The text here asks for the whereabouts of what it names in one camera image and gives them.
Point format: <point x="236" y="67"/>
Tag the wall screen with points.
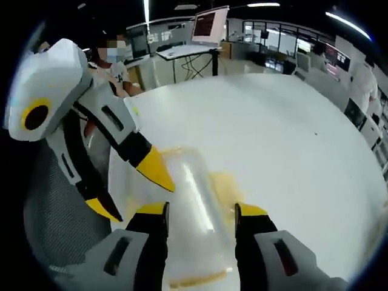
<point x="338" y="57"/>

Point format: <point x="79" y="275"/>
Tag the white desk with black legs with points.
<point x="188" y="51"/>

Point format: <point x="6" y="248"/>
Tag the clear container with yellow buckle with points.
<point x="197" y="206"/>

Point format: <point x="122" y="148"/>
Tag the grey mesh office chair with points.
<point x="57" y="230"/>

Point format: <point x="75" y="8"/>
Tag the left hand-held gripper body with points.
<point x="51" y="88"/>

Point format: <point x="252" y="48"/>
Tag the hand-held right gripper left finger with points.
<point x="142" y="242"/>

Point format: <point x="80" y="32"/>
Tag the laptop on stand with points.
<point x="209" y="25"/>

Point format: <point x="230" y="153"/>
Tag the ceiling light panel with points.
<point x="260" y="5"/>

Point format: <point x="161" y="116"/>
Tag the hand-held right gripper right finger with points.
<point x="257" y="242"/>

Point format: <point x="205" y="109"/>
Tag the long ceiling light strip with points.
<point x="147" y="10"/>
<point x="348" y="24"/>

